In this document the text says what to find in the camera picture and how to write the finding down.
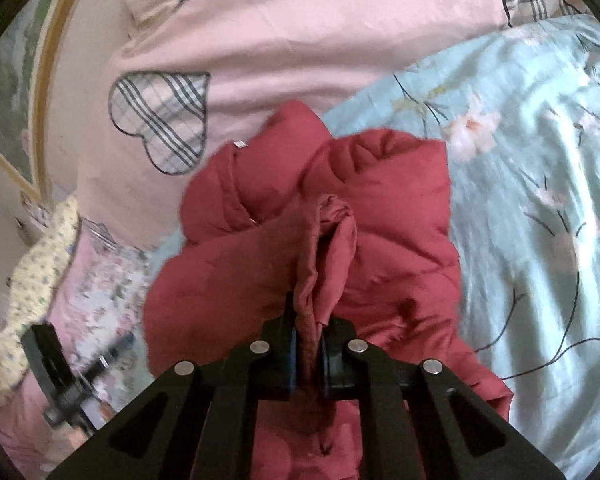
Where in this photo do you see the gold framed landscape painting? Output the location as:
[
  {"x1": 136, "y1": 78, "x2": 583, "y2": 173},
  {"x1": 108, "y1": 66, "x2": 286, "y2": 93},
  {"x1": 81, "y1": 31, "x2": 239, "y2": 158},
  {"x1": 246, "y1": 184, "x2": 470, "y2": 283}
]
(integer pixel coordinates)
[{"x1": 0, "y1": 0, "x2": 76, "y2": 202}]

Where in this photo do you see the red puffer jacket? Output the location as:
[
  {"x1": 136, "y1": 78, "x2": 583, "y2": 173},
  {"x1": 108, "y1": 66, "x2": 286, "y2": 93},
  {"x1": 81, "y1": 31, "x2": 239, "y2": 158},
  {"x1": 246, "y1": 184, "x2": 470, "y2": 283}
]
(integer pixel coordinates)
[{"x1": 142, "y1": 98, "x2": 515, "y2": 480}]

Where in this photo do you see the person's left hand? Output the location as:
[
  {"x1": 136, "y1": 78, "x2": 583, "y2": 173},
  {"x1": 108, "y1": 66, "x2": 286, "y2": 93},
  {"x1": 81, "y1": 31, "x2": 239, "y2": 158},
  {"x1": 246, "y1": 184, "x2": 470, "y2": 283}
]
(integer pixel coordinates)
[{"x1": 67, "y1": 401, "x2": 117, "y2": 451}]

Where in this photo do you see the pink floral pillow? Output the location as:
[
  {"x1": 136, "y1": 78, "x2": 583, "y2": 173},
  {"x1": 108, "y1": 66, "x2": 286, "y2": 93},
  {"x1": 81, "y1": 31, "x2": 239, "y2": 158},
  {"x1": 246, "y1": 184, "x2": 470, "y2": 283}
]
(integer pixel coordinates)
[{"x1": 0, "y1": 222, "x2": 152, "y2": 479}]

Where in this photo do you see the yellow floral quilt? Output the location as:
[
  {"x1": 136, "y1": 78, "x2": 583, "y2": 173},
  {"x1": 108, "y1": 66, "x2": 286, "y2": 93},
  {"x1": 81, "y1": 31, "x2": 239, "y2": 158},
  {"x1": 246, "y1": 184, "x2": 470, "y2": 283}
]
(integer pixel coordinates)
[{"x1": 0, "y1": 195, "x2": 81, "y2": 408}]

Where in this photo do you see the pink duvet with plaid hearts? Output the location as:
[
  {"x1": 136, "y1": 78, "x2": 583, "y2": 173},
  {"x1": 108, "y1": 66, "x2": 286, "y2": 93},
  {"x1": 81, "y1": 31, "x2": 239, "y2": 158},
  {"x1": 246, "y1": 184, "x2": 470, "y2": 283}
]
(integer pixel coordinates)
[{"x1": 76, "y1": 0, "x2": 588, "y2": 248}]

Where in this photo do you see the light blue floral bedsheet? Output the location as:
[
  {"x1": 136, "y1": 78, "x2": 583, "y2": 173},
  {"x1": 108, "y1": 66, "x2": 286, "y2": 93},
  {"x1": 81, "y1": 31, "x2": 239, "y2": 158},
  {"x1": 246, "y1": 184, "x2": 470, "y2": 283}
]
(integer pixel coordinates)
[{"x1": 147, "y1": 13, "x2": 600, "y2": 480}]

